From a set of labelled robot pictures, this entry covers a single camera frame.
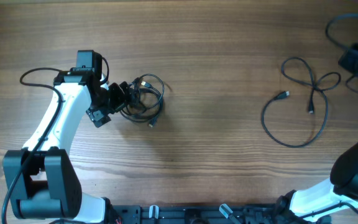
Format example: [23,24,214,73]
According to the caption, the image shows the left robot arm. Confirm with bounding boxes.
[1,50,131,223]

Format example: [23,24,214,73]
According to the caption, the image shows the black cable bundle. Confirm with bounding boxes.
[118,73,165,128]

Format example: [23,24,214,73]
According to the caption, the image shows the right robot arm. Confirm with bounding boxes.
[270,142,358,223]

